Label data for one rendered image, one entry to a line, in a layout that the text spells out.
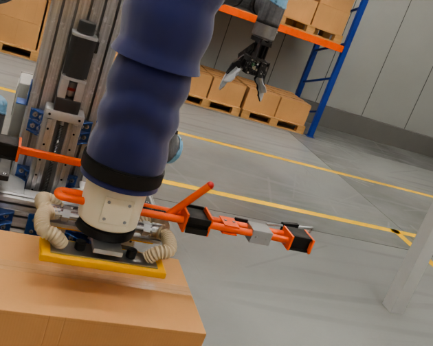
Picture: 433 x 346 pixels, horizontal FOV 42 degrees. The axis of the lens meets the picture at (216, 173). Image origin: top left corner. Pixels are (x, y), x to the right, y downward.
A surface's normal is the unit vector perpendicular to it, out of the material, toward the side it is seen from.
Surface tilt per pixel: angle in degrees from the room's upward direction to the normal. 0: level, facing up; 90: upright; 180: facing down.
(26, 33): 90
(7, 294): 0
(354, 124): 90
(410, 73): 90
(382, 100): 90
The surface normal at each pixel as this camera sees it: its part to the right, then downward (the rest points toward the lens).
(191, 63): 0.85, 0.22
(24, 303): 0.32, -0.90
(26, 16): 0.25, 0.39
